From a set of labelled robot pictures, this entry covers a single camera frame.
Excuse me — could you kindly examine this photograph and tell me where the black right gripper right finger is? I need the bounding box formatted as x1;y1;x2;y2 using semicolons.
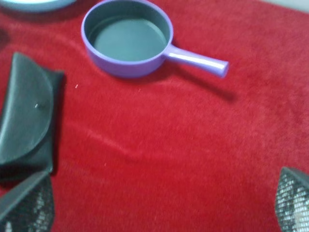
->
275;167;309;232

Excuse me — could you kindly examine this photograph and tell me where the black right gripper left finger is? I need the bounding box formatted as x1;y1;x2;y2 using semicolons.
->
0;172;55;232

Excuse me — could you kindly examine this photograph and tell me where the black glasses case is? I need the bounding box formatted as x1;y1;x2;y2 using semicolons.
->
0;52;64;181

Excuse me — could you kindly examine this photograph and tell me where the red tablecloth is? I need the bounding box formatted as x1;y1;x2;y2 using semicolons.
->
0;0;309;232

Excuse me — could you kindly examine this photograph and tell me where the purple toy saucepan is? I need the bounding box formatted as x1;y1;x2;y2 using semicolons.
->
81;0;229;78

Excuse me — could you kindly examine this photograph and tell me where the large blue plate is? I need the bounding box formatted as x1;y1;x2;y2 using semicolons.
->
0;0;76;13

